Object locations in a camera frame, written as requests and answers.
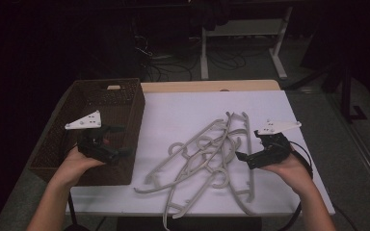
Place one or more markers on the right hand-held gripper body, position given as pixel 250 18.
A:
pixel 271 154

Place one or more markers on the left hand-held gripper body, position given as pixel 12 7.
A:
pixel 91 144

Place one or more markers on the brown wicker basket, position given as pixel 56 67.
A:
pixel 125 106

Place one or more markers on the person's left hand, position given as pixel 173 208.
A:
pixel 74 166

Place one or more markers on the person's right hand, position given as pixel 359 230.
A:
pixel 294 174

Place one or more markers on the white table mat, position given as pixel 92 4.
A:
pixel 179 109

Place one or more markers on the dark metal stand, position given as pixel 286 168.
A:
pixel 347 96

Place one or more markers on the white metal desk frame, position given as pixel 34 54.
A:
pixel 204 57

